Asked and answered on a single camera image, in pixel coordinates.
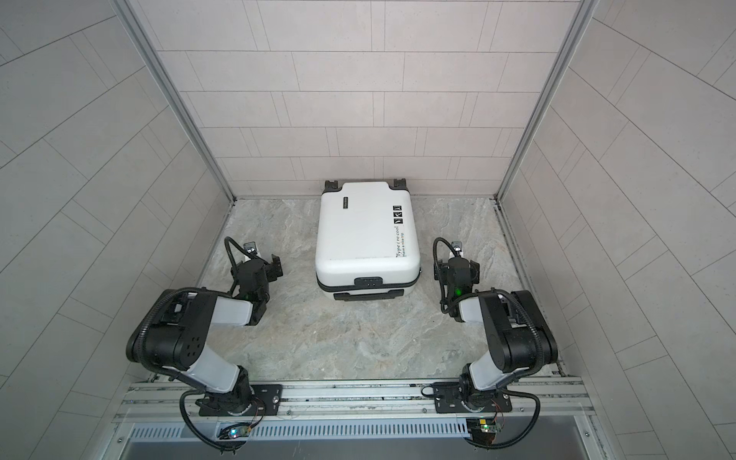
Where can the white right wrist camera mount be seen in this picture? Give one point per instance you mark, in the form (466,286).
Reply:
(457,248)

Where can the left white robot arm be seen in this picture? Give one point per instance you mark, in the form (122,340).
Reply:
(172,340)

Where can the left green circuit board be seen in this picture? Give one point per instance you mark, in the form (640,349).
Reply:
(235,432)

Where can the black suitcase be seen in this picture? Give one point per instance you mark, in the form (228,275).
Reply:
(367,244)

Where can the aluminium mounting rail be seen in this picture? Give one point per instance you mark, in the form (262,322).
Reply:
(421,398)

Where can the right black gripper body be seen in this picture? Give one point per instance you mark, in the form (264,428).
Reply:
(444,269)

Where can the green circuit board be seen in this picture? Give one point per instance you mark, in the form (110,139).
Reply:
(483,431)
(235,432)

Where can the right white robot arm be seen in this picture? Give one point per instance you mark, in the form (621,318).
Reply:
(519,342)

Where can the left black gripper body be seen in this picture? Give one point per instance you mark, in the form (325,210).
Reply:
(269,274)

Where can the right green circuit board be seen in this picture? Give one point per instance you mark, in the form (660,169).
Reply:
(483,431)

